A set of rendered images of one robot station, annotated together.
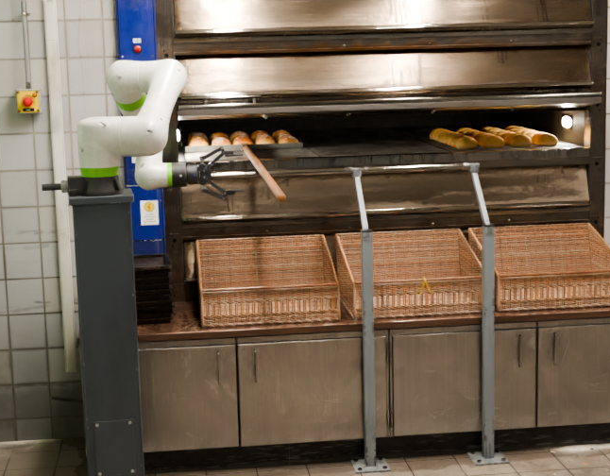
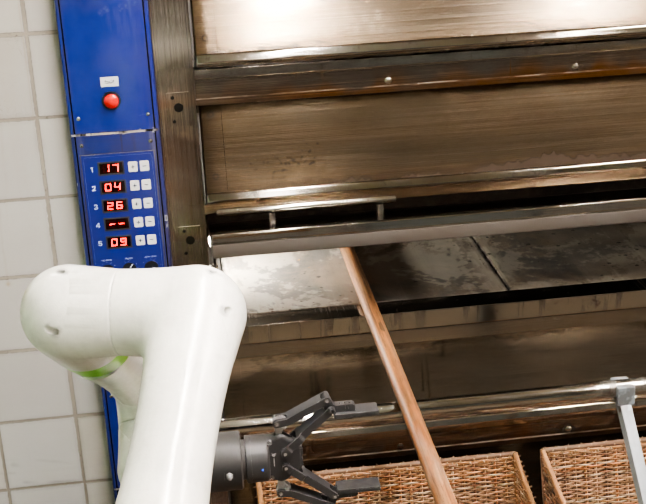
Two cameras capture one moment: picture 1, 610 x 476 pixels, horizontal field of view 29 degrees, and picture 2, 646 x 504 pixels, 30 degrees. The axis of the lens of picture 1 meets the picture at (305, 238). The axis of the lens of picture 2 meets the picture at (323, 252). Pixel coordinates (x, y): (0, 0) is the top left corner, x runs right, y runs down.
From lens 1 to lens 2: 285 cm
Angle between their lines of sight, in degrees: 12
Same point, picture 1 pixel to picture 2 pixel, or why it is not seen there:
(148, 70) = (137, 311)
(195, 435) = not seen: outside the picture
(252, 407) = not seen: outside the picture
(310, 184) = (489, 351)
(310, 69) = (497, 121)
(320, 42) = (523, 61)
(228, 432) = not seen: outside the picture
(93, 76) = (16, 160)
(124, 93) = (72, 360)
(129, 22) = (90, 40)
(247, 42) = (361, 69)
